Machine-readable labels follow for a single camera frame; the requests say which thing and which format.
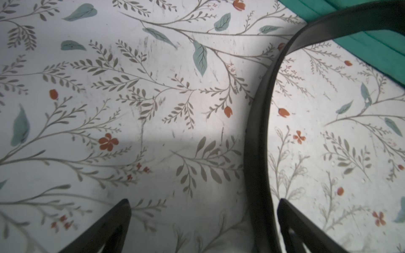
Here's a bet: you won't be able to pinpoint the green trousers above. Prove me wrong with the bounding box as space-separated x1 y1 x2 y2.
281 0 405 85

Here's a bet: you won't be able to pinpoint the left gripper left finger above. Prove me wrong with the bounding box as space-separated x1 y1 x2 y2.
61 199 131 253

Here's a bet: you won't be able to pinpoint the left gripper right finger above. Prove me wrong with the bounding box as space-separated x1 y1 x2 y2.
277 199 347 253

